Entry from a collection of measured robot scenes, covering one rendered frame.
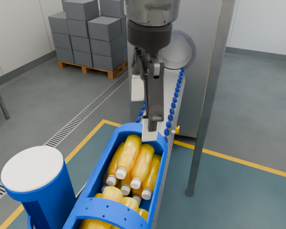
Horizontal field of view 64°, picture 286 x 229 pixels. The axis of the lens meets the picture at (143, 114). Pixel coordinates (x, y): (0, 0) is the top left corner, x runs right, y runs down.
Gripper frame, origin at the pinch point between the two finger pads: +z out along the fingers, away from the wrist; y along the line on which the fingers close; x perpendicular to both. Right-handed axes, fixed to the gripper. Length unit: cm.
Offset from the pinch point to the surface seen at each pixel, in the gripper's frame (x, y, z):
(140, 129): 7, -34, 37
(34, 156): -43, -45, 60
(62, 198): -31, -29, 75
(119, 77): 30, -315, 177
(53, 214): -36, -24, 80
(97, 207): -12.3, 0.4, 35.8
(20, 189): -46, -26, 59
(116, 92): 19, -265, 175
